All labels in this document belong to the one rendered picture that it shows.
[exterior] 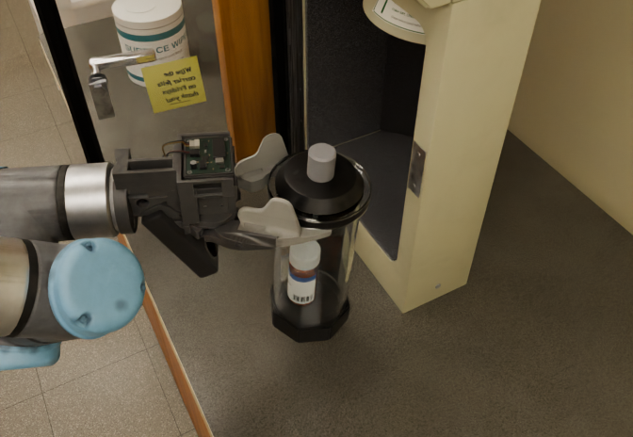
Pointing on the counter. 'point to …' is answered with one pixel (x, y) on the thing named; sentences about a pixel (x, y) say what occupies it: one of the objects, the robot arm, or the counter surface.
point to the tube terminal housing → (455, 120)
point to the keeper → (416, 169)
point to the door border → (78, 76)
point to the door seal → (73, 78)
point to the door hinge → (296, 53)
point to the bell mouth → (392, 17)
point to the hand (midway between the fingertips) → (316, 200)
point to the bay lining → (353, 62)
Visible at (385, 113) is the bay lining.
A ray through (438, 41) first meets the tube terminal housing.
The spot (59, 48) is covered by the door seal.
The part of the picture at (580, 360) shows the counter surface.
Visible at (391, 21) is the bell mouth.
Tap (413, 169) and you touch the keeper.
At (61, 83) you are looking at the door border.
